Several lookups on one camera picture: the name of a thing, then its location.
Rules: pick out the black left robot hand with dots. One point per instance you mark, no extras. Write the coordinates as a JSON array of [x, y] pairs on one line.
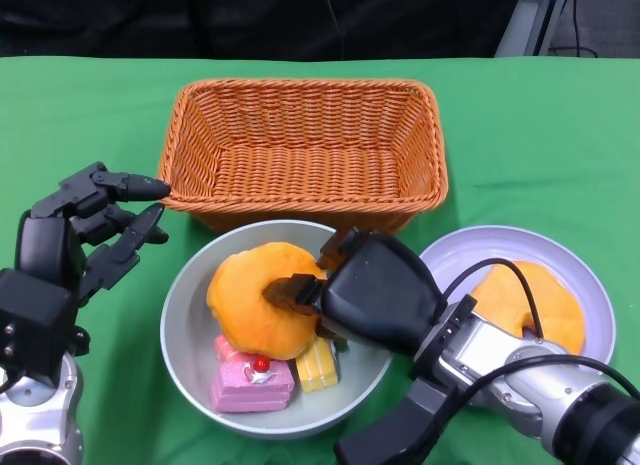
[[45, 245]]

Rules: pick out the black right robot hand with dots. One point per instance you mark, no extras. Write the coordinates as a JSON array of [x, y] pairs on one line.
[[380, 295]]

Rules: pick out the orange bagel bread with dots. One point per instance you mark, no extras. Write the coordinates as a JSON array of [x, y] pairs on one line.
[[555, 305], [240, 305]]

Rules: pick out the grey-green bowl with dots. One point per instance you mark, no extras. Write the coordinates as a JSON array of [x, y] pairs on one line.
[[190, 335]]

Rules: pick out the pale lavender plate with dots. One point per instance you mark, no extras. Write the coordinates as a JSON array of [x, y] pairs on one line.
[[465, 255]]

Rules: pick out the yellow cake slice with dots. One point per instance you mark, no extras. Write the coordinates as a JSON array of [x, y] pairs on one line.
[[315, 367]]

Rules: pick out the orange wicker basket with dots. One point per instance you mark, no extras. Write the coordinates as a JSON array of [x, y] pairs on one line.
[[310, 170]]

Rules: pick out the salmon striped cake slice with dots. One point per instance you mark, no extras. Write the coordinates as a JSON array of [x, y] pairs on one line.
[[227, 347]]

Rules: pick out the pink cake slice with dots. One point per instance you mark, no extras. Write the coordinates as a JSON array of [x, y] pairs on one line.
[[240, 390]]

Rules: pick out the green tablecloth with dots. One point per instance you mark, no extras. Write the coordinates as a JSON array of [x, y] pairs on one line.
[[525, 135]]

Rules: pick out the black backdrop cloth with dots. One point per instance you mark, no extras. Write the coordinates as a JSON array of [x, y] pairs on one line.
[[150, 20]]

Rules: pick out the grey metal stand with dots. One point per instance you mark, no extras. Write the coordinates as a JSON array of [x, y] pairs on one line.
[[522, 25]]

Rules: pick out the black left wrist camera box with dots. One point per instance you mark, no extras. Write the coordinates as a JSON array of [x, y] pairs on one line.
[[30, 320]]

